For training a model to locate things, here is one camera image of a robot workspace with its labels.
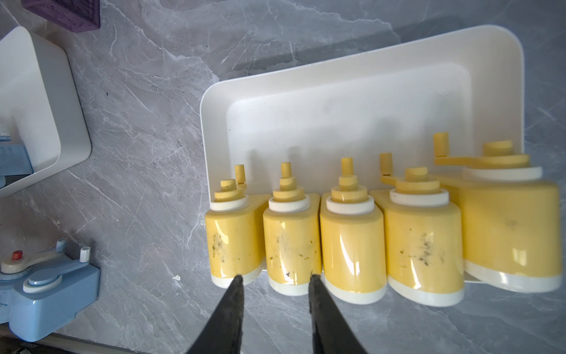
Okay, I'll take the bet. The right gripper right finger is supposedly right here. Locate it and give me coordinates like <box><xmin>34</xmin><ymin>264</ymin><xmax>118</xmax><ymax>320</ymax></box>
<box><xmin>308</xmin><ymin>274</ymin><xmax>367</xmax><ymax>354</ymax></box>

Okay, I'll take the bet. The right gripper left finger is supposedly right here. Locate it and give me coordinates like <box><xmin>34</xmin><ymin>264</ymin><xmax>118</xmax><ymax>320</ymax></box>
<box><xmin>187</xmin><ymin>275</ymin><xmax>245</xmax><ymax>354</ymax></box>

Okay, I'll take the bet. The blue sharpener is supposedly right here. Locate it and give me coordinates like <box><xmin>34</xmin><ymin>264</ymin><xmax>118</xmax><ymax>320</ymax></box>
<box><xmin>1</xmin><ymin>125</ymin><xmax>34</xmax><ymax>188</ymax></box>
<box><xmin>1</xmin><ymin>238</ymin><xmax>67</xmax><ymax>324</ymax></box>
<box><xmin>3</xmin><ymin>246</ymin><xmax>100</xmax><ymax>342</ymax></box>

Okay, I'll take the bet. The white storage tray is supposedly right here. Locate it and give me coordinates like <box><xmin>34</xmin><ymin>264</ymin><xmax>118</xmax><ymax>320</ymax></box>
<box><xmin>200</xmin><ymin>25</ymin><xmax>525</xmax><ymax>194</ymax></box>
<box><xmin>1</xmin><ymin>26</ymin><xmax>92</xmax><ymax>197</ymax></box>

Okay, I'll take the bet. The purple cube toy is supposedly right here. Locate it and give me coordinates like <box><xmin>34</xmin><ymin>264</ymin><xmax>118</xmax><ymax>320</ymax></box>
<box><xmin>21</xmin><ymin>0</ymin><xmax>101</xmax><ymax>32</ymax></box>

